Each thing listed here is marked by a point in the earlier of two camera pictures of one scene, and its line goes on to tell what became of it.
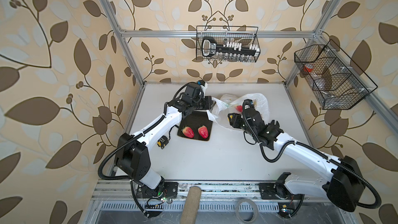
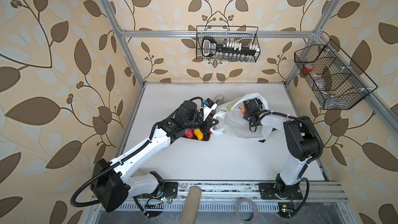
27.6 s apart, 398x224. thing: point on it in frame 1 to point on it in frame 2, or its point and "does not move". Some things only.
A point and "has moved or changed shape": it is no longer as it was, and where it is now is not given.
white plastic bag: (232, 103) has moved or changed shape
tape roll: (255, 210) does not move
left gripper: (208, 102) to (208, 122)
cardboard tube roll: (190, 212) does not move
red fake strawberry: (188, 131) does not move
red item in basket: (307, 69) does not move
